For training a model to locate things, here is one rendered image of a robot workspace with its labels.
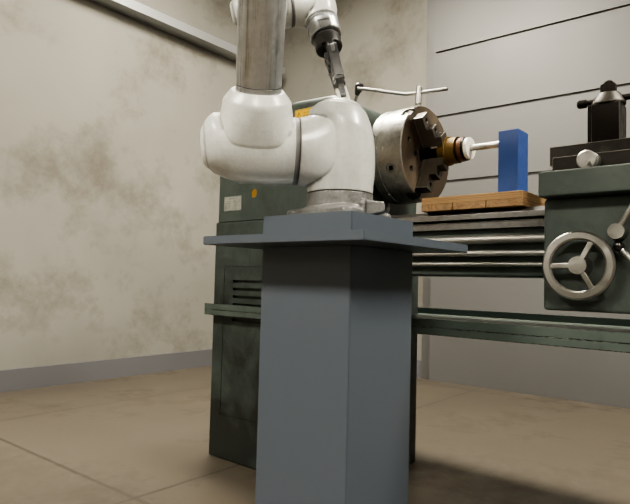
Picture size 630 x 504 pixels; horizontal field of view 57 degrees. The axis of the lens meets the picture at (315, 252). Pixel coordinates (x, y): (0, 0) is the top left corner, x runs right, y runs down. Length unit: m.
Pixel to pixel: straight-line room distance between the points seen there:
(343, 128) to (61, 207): 2.68
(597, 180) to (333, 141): 0.59
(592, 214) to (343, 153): 0.59
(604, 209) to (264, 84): 0.80
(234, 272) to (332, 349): 0.98
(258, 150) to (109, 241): 2.72
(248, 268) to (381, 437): 0.96
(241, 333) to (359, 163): 0.99
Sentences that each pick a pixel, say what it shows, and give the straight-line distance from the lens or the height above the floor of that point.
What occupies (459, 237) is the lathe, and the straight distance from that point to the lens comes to 1.68.
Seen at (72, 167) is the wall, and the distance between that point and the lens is 3.83.
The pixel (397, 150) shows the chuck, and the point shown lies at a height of 1.06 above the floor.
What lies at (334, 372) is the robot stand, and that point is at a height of 0.47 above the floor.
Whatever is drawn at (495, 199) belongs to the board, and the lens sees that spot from 1.63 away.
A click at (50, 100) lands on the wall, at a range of 3.84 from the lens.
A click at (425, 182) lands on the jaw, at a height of 0.97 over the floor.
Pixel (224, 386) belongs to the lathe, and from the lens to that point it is 2.18.
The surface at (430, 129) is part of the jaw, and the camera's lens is 1.89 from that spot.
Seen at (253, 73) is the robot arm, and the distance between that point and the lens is 1.26.
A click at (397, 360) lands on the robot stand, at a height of 0.48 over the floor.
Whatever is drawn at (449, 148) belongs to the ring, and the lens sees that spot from 1.88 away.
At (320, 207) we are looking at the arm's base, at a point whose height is 0.82.
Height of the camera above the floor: 0.66
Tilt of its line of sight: 3 degrees up
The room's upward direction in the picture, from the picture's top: 1 degrees clockwise
